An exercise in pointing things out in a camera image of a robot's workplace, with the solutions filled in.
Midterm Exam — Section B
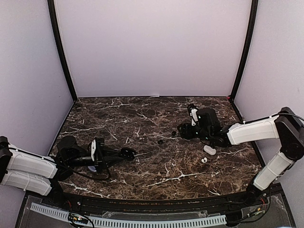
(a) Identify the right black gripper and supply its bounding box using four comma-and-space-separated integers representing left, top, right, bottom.
178, 122, 212, 142

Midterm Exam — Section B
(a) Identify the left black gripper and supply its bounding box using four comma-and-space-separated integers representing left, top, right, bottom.
67, 146, 123, 174

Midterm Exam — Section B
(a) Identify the black earbud charging case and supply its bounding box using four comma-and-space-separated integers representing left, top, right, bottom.
120, 147, 137, 161

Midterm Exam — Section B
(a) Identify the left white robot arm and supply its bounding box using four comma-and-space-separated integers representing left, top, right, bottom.
0, 136, 136, 207

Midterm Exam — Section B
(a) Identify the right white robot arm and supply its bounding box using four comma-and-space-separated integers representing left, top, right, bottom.
177, 104, 304, 206

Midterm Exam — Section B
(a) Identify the purple charging case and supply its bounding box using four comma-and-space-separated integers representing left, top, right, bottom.
88, 166, 97, 173

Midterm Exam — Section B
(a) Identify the white charging case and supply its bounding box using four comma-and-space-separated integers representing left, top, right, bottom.
203, 145, 217, 156

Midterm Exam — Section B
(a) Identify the white earbud near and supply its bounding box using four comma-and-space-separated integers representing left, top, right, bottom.
201, 157, 208, 163

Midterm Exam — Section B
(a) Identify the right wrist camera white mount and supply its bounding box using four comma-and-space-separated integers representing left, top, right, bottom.
187, 104, 199, 126

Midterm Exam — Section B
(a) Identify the white slotted cable duct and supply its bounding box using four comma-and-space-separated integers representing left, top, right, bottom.
30, 203, 227, 228

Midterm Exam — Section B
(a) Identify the right black frame post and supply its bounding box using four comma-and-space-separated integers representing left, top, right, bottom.
229, 0, 258, 103

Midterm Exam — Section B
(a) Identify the black frame post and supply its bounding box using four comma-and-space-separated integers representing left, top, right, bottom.
47, 0, 78, 102
229, 0, 258, 103

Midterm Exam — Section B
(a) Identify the left black frame post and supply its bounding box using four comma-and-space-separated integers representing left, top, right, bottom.
47, 0, 78, 102

